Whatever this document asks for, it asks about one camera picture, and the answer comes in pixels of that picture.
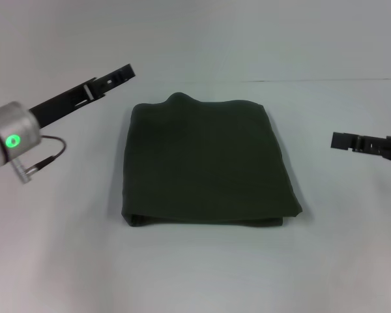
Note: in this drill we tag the dark green FREE t-shirt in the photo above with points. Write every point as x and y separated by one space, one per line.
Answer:
208 163

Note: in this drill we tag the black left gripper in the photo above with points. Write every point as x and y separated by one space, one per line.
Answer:
62 102

